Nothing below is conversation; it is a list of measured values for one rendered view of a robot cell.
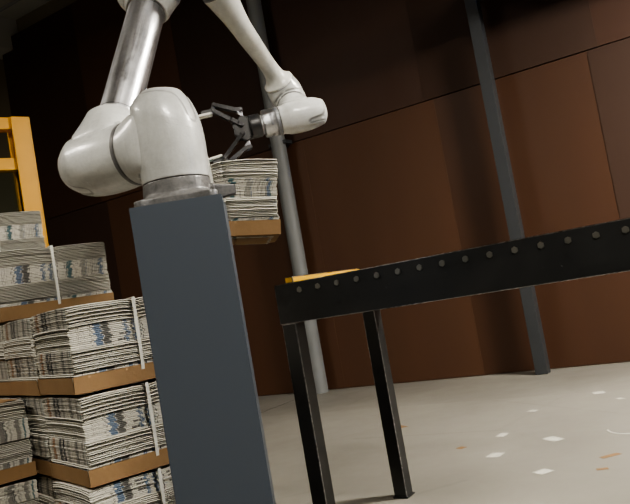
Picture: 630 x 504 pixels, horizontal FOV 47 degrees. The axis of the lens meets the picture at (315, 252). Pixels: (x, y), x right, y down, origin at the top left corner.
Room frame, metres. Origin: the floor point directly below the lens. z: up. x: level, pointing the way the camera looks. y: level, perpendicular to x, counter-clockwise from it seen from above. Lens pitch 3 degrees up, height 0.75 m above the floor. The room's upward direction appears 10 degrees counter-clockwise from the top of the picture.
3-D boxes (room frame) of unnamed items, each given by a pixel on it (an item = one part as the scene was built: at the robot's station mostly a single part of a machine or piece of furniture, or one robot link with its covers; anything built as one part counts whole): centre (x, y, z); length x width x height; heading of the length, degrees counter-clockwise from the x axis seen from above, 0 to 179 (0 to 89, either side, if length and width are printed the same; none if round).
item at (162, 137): (1.66, 0.29, 1.17); 0.18 x 0.16 x 0.22; 62
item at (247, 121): (2.29, 0.14, 1.31); 0.09 x 0.07 x 0.08; 96
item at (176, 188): (1.66, 0.26, 1.03); 0.22 x 0.18 x 0.06; 95
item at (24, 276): (2.51, 0.94, 0.95); 0.38 x 0.29 x 0.23; 128
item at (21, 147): (3.52, 1.32, 0.93); 0.09 x 0.09 x 1.85; 38
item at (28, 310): (2.51, 0.94, 0.86); 0.38 x 0.29 x 0.04; 128
